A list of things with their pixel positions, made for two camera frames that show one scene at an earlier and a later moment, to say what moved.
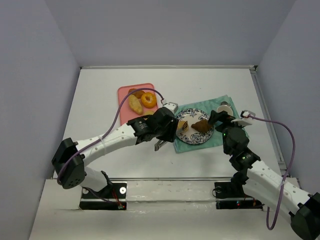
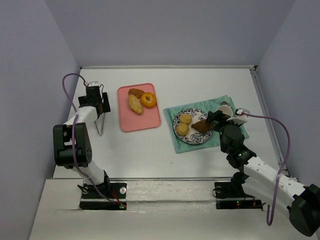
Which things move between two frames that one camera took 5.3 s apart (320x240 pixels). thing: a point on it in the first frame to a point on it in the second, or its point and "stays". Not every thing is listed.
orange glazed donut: x=151 y=103 stays
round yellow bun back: x=149 y=112 to x=186 y=118
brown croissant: x=203 y=126 stays
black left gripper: x=169 y=130 to x=105 y=103
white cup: x=226 y=108 stays
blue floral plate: x=192 y=136 stays
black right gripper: x=217 y=117 stays
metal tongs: x=157 y=145 to x=100 y=113
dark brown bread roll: x=138 y=93 stays
